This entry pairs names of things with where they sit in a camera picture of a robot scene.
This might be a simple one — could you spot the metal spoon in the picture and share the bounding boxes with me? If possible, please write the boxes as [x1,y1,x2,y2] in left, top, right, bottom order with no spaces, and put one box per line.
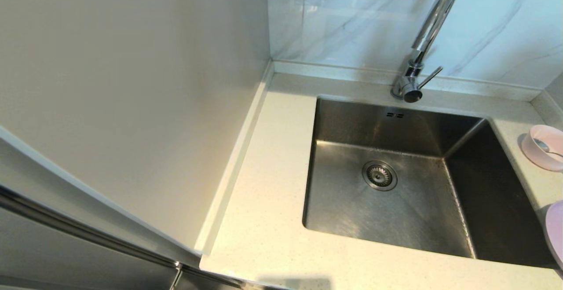
[534,138,563,158]

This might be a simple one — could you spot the round metal drain strainer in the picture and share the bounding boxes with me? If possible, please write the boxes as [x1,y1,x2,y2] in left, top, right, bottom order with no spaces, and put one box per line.
[362,160,398,191]

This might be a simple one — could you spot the lilac plate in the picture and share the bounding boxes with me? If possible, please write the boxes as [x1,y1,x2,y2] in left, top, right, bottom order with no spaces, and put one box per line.
[544,201,563,269]

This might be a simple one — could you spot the grey cabinet door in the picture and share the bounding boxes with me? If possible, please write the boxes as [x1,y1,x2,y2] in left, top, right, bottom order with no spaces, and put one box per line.
[0,127,201,290]

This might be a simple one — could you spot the stainless steel sink basin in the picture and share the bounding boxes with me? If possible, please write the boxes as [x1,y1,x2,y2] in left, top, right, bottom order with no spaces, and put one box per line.
[303,96,560,269]

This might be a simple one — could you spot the pink bowl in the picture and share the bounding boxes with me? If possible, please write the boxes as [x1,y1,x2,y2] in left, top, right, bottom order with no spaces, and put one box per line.
[521,125,563,172]

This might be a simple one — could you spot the chrome gooseneck faucet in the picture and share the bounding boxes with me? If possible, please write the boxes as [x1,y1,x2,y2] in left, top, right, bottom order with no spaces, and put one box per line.
[391,0,464,99]

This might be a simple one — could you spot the chrome faucet lever handle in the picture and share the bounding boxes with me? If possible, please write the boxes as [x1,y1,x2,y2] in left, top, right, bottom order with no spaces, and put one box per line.
[402,66,443,103]

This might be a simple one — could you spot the steel bar door handle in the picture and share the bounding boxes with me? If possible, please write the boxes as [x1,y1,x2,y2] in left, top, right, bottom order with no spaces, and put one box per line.
[0,187,182,271]

